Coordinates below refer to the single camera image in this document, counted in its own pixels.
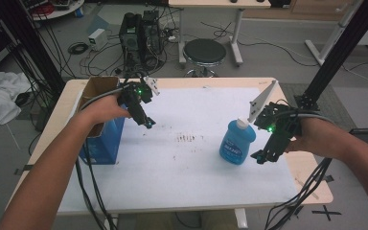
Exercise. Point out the person's right hand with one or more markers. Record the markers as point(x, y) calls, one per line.
point(319, 137)

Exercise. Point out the blue plastic bottle white cap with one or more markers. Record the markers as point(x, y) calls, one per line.
point(236, 143)

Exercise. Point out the white table leg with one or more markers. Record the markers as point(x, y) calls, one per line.
point(241, 218)

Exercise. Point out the white metal desk frame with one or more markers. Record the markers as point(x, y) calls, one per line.
point(333, 35)

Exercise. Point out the white table mat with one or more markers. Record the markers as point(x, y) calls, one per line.
point(185, 166)

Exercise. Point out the black round stool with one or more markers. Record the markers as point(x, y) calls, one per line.
point(205, 51)

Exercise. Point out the beige desk white legs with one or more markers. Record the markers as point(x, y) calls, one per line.
point(218, 4)

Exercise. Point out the blue cardboard box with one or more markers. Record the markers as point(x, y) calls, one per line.
point(103, 143)

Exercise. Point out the black computer tower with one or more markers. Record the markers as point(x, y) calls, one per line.
point(139, 41)

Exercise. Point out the small white device box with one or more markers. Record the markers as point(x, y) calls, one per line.
point(97, 39)

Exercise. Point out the white crumpled cloth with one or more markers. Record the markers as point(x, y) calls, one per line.
point(0, 99)

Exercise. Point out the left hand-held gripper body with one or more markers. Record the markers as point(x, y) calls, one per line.
point(137, 92)

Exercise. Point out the person's left hand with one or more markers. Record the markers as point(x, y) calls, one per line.
point(105, 110)

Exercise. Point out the round white table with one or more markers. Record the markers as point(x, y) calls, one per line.
point(57, 11)

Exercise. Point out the black aluminium post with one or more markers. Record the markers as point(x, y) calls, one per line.
point(28, 44)
point(341, 51)

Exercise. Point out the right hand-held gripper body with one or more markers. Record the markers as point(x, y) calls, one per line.
point(282, 123)

